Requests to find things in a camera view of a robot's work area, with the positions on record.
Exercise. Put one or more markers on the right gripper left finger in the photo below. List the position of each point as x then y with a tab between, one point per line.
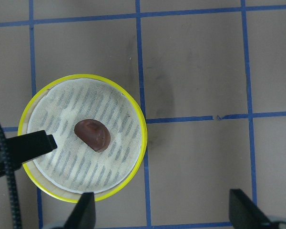
83	215

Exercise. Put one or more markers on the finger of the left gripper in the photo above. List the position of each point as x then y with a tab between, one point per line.
30	146

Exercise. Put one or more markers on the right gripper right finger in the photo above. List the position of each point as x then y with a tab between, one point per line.
244	214

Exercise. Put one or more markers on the yellow bamboo steamer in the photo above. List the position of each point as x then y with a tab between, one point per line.
74	168

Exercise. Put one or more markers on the brown steamed bun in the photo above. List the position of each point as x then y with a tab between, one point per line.
93	133

